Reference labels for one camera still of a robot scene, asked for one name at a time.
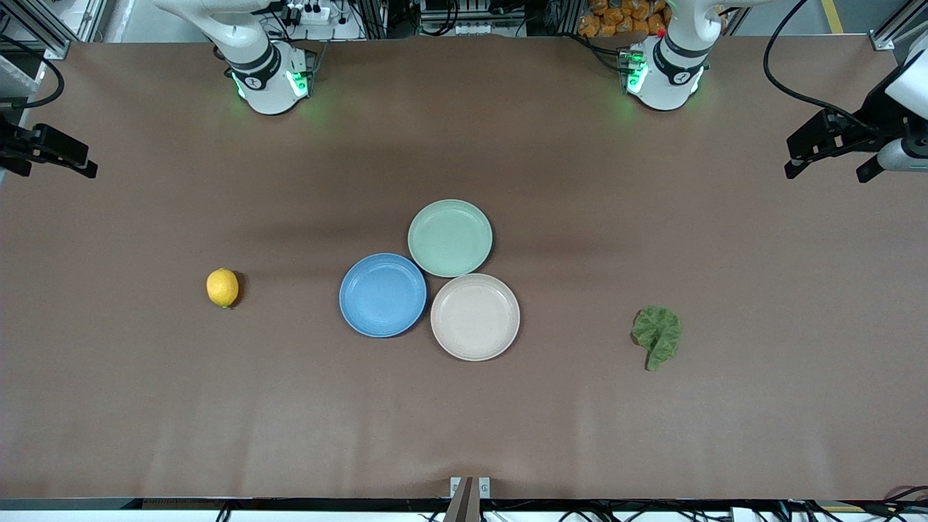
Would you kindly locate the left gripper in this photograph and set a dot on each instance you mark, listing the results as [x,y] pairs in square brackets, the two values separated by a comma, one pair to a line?
[876,110]

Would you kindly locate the yellow lemon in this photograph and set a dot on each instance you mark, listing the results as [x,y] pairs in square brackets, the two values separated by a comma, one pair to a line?
[222,288]

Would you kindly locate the green lettuce leaf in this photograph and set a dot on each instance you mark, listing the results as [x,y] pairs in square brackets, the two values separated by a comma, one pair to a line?
[658,335]

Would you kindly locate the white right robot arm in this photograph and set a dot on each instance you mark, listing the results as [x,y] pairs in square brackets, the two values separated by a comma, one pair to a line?
[261,69]

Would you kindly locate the bag of orange fruit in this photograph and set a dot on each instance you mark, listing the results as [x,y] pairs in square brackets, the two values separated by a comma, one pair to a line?
[623,18]

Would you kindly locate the white power strip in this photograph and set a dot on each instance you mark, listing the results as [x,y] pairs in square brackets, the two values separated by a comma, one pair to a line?
[308,13]

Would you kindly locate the blue plate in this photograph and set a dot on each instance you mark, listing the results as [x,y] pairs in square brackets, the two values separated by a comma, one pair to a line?
[383,295]

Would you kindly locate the green plate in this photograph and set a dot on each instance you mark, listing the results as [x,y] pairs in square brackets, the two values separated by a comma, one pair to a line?
[449,238]

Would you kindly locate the beige plate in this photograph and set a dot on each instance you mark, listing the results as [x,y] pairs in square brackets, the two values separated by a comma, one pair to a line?
[475,317]

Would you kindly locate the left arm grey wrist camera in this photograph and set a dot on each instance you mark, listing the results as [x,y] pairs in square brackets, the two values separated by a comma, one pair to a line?
[902,154]

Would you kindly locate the metal table clamp bracket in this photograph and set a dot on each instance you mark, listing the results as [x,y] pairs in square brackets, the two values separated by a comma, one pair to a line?
[470,496]

